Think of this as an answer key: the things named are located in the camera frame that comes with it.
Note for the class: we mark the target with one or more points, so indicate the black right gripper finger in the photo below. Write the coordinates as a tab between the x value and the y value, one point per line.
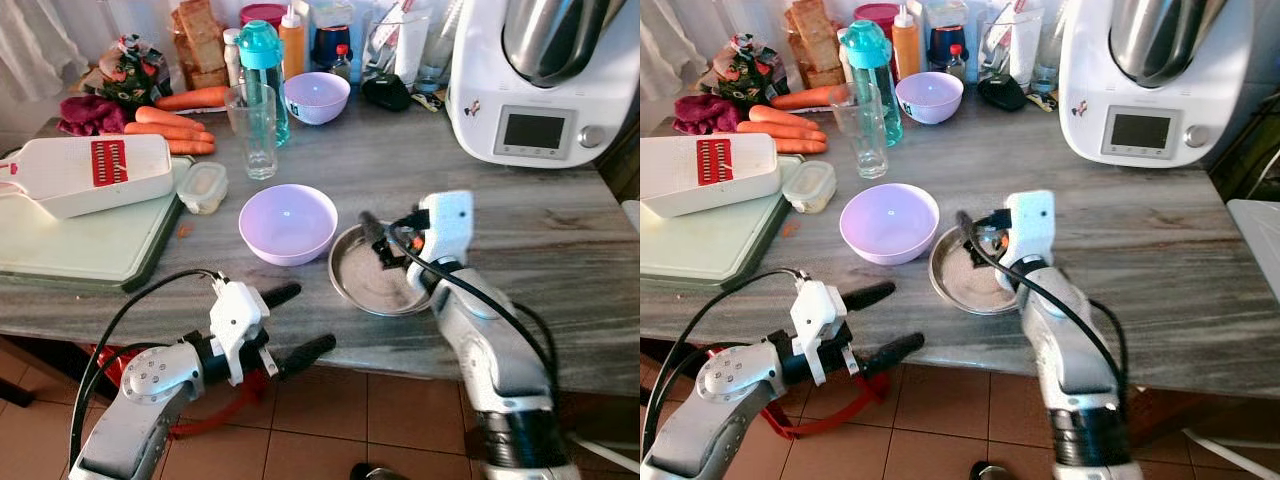
378	235
973	235

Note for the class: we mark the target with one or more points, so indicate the jar with red lid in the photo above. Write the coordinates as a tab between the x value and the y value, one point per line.
262	12
878	12

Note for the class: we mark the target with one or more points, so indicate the red plastic stool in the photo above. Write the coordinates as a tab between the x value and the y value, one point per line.
830	420
215	420

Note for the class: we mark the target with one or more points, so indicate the white food processor steel bowl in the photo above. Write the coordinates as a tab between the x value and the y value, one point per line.
1145	90
540	90

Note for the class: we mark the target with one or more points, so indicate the dark blue jar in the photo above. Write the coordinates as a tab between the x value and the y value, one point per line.
328	48
945	48

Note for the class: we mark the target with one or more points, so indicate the black pouch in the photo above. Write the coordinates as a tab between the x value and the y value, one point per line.
385	93
1002	93

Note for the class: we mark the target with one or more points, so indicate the white curtain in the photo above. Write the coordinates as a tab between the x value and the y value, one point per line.
40	40
670	40

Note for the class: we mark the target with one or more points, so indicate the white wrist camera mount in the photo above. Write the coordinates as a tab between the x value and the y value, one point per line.
815	310
235	310
1030	225
448	225

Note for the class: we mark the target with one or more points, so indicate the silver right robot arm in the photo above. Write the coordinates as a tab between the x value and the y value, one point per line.
500	350
1075	350

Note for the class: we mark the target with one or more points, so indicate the clear drinking glass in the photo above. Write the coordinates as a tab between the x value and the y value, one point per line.
860	140
252	140

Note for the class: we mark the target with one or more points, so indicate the small clear plastic container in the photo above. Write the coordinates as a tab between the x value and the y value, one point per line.
809	187
203	188

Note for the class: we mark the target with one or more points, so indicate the white side table top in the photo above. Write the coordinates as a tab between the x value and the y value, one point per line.
1258	240
632	215

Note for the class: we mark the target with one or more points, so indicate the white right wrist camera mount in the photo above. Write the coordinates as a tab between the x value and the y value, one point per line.
448	225
1030	225

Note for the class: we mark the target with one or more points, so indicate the orange squeeze bottle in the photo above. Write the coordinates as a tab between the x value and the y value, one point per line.
905	45
292	45

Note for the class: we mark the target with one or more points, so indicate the white metal tube frame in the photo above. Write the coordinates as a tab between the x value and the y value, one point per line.
610	455
1235	455

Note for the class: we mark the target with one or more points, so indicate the white mandoline slicer red blade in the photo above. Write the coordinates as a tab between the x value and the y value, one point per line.
675	175
60	175

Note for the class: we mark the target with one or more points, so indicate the pale green cutting board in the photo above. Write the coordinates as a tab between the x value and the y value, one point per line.
70	245
700	245

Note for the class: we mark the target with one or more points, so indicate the small white bottle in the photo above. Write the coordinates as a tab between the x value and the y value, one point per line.
232	55
845	55

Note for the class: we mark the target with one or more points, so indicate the black right robot foot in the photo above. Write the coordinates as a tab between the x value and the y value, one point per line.
995	472
378	473

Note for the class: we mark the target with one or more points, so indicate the lilac plastic bowl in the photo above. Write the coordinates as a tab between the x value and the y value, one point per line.
318	98
930	97
889	225
288	225

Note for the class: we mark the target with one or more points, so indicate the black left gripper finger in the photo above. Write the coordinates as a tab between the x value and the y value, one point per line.
280	296
308	354
870	295
895	352

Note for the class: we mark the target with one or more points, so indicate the clear plastic bag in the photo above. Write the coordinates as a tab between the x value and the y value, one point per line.
1012	40
400	40

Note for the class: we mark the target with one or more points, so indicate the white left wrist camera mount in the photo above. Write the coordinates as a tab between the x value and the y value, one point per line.
815	310
235	310

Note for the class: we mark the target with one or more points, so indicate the orange carrot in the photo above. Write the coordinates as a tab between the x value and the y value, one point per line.
192	147
170	118
195	98
165	132
805	146
805	98
785	117
780	131

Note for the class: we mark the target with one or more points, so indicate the packed sliced brown bread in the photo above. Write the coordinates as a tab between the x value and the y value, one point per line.
200	40
815	40

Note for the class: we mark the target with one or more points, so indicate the bag of mixed vegetables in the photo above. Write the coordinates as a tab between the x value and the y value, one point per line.
132	75
750	75

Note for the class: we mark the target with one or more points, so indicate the round steel plate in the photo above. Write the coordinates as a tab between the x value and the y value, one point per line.
362	288
958	288

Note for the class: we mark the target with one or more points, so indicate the teal water bottle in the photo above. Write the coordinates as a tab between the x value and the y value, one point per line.
262	50
868	50

